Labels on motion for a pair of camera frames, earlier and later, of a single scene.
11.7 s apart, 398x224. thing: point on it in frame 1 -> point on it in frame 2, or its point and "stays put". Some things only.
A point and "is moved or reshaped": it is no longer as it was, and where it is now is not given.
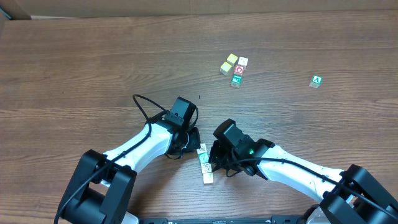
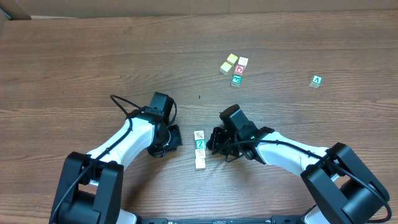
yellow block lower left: [225, 68] stays put
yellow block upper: [232, 58] stays put
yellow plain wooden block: [208, 178] -> [200, 163]
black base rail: [274, 219] stays put
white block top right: [243, 61] stays put
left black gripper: [193, 138] -> [175, 139]
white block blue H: [206, 167] -> [200, 154]
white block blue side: [202, 150] is moved or reshaped
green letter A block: [316, 81] stays put
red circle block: [238, 70] stays put
